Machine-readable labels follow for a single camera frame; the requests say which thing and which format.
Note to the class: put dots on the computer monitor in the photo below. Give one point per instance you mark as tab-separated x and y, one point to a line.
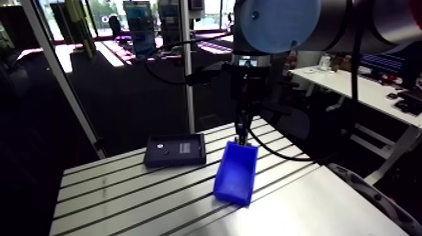
382	63

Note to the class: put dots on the dark blue-grey tray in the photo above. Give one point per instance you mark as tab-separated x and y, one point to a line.
174	158

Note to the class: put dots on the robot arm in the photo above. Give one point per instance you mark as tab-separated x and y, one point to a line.
280	23

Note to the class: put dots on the upright aluminium post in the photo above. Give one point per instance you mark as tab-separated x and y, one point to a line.
188	66

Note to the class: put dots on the pale holed strip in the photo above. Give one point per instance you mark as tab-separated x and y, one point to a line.
372	195

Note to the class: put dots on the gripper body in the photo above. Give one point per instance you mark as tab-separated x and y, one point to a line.
249	84

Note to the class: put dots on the blue bin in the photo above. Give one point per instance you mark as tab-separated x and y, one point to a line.
235	174

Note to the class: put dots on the white desk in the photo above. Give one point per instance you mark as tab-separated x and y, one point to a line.
362	90

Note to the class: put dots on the black keyboard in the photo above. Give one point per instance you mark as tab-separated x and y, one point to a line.
410	103

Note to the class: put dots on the slanted aluminium post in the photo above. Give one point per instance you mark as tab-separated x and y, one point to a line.
62	79

